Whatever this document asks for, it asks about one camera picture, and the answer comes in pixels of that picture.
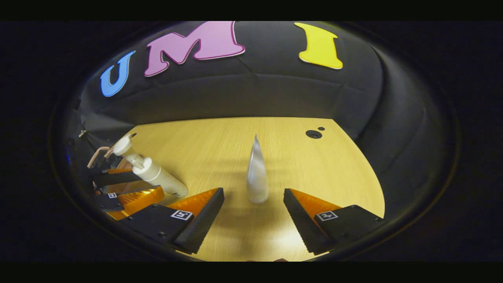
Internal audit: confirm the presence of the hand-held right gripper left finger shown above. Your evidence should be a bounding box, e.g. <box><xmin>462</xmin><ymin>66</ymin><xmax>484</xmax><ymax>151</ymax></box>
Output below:
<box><xmin>120</xmin><ymin>187</ymin><xmax>225</xmax><ymax>254</ymax></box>

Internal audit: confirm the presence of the small pink suitcase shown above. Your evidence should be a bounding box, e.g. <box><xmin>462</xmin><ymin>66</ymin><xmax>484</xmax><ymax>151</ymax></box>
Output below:
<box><xmin>86</xmin><ymin>145</ymin><xmax>134</xmax><ymax>173</ymax></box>

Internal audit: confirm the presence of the silver white cream tube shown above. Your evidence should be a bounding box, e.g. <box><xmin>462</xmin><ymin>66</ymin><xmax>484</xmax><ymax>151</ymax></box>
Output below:
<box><xmin>246</xmin><ymin>135</ymin><xmax>270</xmax><ymax>204</ymax></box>

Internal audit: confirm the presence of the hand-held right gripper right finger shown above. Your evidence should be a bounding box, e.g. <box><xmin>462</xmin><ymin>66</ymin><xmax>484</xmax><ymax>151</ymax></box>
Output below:
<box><xmin>283</xmin><ymin>188</ymin><xmax>385</xmax><ymax>255</ymax></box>

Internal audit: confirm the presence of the white pump bottle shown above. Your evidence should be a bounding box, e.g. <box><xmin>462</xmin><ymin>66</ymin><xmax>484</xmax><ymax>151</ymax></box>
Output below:
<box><xmin>113</xmin><ymin>134</ymin><xmax>189</xmax><ymax>198</ymax></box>

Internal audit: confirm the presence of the black backdrop cloth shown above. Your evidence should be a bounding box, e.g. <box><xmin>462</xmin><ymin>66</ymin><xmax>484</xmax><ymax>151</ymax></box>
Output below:
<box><xmin>55</xmin><ymin>22</ymin><xmax>456</xmax><ymax>236</ymax></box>

